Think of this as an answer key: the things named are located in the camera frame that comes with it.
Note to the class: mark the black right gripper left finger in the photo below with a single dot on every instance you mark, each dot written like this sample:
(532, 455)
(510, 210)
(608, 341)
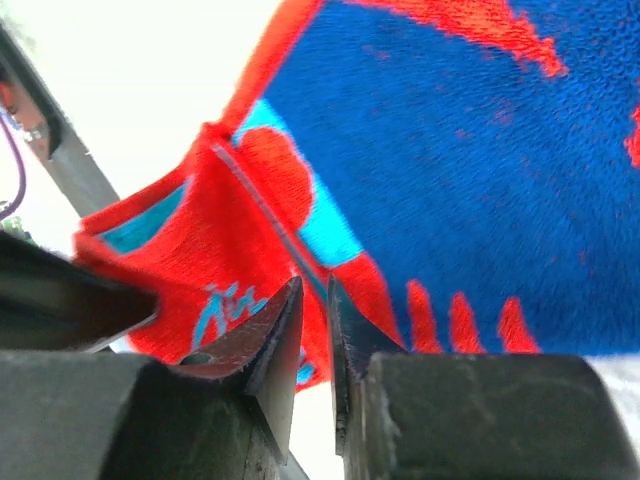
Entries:
(225, 412)

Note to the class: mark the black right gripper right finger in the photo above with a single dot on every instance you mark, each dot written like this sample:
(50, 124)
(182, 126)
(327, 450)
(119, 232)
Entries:
(401, 415)

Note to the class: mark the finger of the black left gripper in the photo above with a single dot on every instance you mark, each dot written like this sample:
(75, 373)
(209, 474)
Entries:
(50, 304)

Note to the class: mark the red and blue towel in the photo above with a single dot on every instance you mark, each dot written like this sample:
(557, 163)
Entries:
(468, 170)

